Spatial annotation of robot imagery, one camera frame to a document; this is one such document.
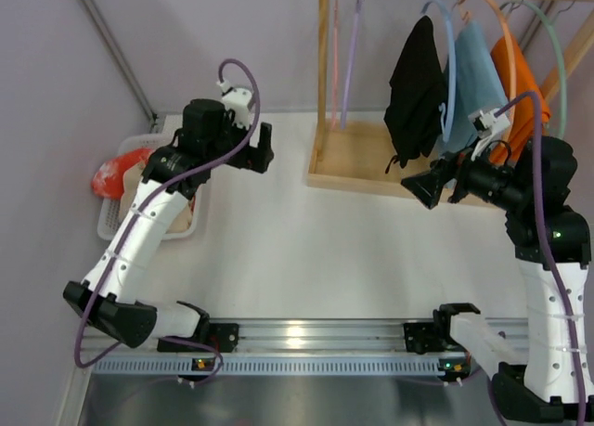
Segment beige trousers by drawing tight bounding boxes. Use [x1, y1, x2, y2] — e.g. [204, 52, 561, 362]
[118, 161, 195, 234]

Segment purple hanger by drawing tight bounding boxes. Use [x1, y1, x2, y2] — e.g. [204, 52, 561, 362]
[340, 0, 365, 130]

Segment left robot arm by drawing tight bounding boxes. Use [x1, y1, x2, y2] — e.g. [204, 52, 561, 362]
[63, 96, 274, 348]

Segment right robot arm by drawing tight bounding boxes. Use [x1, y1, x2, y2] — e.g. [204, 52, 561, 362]
[402, 136, 593, 425]

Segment blue hanger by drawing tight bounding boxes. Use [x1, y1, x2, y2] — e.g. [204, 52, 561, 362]
[420, 0, 458, 144]

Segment black trousers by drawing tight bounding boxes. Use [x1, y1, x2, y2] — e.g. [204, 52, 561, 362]
[383, 16, 448, 168]

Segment pink hanger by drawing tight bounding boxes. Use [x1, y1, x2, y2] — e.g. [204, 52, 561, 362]
[330, 0, 340, 130]

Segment light blue trousers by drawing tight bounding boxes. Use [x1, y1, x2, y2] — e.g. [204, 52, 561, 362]
[436, 20, 508, 156]

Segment orange trousers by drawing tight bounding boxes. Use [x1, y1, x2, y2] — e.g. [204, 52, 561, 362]
[486, 33, 553, 165]

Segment orange hanger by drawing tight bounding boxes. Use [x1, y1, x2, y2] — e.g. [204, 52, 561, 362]
[461, 0, 530, 142]

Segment green hanger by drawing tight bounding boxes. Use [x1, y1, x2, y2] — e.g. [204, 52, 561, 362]
[501, 0, 576, 139]

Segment wooden clothes rack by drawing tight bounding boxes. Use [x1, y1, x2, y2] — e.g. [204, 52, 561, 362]
[307, 0, 593, 198]

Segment red white cloth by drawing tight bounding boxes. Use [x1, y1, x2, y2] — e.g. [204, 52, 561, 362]
[91, 148, 154, 200]

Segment white plastic basket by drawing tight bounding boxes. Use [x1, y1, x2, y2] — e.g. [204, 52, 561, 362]
[97, 134, 200, 241]

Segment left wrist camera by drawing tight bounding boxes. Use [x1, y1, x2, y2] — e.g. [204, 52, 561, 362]
[217, 80, 253, 129]

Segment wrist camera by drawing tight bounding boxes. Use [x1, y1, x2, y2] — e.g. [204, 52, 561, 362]
[468, 109, 511, 161]
[217, 80, 253, 129]

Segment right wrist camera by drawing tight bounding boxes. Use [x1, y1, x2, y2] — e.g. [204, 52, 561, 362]
[468, 109, 511, 161]

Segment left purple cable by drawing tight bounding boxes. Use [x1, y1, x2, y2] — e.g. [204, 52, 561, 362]
[73, 58, 262, 385]

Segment purple cable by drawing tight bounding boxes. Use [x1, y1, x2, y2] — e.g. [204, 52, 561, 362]
[73, 58, 262, 385]
[486, 90, 587, 426]

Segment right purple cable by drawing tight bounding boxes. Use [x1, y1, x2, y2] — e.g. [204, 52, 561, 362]
[486, 90, 587, 426]

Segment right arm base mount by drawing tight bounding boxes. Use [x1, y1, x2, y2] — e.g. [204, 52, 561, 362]
[403, 322, 447, 355]

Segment aluminium rail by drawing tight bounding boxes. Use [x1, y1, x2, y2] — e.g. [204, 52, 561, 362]
[76, 317, 533, 355]

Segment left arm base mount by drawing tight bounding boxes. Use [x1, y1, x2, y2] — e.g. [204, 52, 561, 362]
[157, 322, 239, 353]

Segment grey cable duct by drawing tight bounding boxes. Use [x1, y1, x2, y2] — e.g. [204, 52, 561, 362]
[94, 355, 445, 377]

